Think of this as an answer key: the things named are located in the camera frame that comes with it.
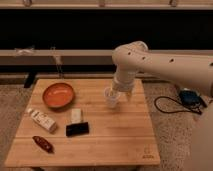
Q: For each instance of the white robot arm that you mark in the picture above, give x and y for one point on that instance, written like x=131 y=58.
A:
x=200 y=157

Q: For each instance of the blue power adapter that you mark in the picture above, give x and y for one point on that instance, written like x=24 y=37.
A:
x=189 y=98

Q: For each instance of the white carton box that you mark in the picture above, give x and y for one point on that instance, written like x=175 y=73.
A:
x=42 y=120

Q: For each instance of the wooden table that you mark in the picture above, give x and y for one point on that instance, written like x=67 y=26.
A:
x=89 y=133

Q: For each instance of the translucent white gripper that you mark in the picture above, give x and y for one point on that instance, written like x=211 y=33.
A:
x=112 y=97

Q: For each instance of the small white box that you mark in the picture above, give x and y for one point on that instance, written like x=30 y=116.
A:
x=76 y=115

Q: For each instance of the long wooden bench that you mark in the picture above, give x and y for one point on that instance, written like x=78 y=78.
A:
x=56 y=56

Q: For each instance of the dark red snack wrapper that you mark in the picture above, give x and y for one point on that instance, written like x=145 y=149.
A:
x=43 y=143

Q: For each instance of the orange ceramic bowl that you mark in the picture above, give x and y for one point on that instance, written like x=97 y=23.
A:
x=58 y=95

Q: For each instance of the black rectangular block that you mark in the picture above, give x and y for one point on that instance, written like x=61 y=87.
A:
x=77 y=129

